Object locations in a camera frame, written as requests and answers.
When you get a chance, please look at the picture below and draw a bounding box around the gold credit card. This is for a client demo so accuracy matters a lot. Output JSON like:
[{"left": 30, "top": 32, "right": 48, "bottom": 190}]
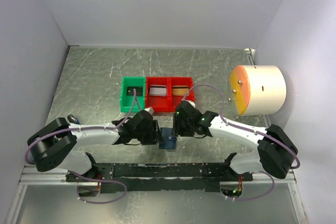
[{"left": 172, "top": 86, "right": 188, "bottom": 96}]

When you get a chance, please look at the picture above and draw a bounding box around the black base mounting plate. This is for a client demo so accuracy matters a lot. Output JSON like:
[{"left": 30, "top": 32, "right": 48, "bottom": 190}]
[{"left": 82, "top": 153, "right": 253, "bottom": 194}]

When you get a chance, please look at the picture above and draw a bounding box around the silver credit card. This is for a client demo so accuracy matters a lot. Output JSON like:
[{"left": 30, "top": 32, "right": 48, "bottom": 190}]
[{"left": 149, "top": 85, "right": 167, "bottom": 97}]

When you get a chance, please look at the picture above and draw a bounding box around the blue black handled tool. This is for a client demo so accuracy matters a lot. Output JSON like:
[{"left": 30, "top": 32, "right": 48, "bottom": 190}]
[{"left": 67, "top": 114, "right": 81, "bottom": 125}]

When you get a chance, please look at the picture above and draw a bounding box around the aluminium rail frame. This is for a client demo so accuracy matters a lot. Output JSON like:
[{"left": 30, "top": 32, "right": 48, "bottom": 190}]
[{"left": 5, "top": 48, "right": 308, "bottom": 224}]

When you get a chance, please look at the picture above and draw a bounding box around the green plastic bin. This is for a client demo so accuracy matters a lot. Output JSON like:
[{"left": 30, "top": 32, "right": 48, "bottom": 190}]
[{"left": 120, "top": 77, "right": 146, "bottom": 113}]

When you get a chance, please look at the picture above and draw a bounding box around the blue leather card holder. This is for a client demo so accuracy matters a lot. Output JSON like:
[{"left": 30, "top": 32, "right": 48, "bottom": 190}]
[{"left": 159, "top": 127, "right": 177, "bottom": 150}]

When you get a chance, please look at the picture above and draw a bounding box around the red plastic bin middle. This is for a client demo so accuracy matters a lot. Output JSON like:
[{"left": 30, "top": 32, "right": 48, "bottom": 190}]
[{"left": 145, "top": 77, "right": 172, "bottom": 113}]

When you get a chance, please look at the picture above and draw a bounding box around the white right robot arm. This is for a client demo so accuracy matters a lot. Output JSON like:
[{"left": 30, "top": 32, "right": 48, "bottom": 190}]
[{"left": 173, "top": 100, "right": 298, "bottom": 181}]

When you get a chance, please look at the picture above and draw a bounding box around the cream cylinder orange yellow face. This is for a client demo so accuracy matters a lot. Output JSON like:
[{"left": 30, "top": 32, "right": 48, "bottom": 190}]
[{"left": 229, "top": 65, "right": 287, "bottom": 116}]

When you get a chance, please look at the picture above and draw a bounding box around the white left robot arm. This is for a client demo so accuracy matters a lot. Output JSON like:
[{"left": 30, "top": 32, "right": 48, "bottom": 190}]
[{"left": 25, "top": 108, "right": 163, "bottom": 182}]

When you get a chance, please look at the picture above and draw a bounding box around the red plastic bin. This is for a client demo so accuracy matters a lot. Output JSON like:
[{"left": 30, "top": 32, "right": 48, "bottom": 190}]
[
  {"left": 171, "top": 77, "right": 193, "bottom": 112},
  {"left": 145, "top": 77, "right": 172, "bottom": 113}
]

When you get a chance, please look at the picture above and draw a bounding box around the red plastic bin right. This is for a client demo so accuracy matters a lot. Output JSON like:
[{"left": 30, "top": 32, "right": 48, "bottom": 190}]
[{"left": 171, "top": 77, "right": 193, "bottom": 112}]

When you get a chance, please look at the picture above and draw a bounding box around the black credit card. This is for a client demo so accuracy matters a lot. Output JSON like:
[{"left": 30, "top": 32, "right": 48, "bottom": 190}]
[{"left": 127, "top": 87, "right": 143, "bottom": 97}]

